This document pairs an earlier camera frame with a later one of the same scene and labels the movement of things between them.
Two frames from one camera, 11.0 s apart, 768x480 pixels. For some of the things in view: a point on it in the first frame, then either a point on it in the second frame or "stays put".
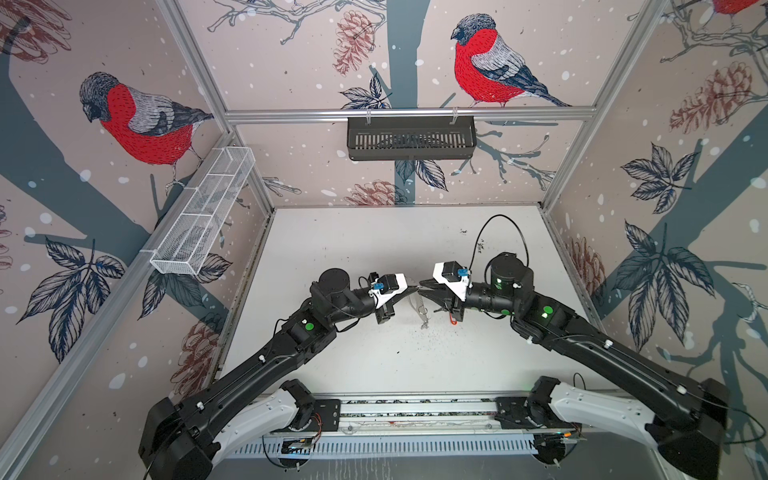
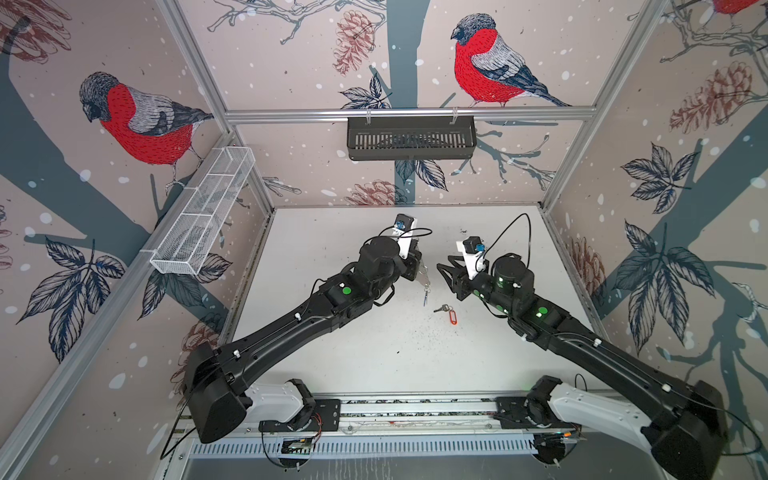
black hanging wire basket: (375, 138) stays put
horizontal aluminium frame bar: (406, 112) stays put
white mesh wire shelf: (199, 221) stays put
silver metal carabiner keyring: (421, 310) -> (422, 277)
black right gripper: (449, 301) -> (459, 282)
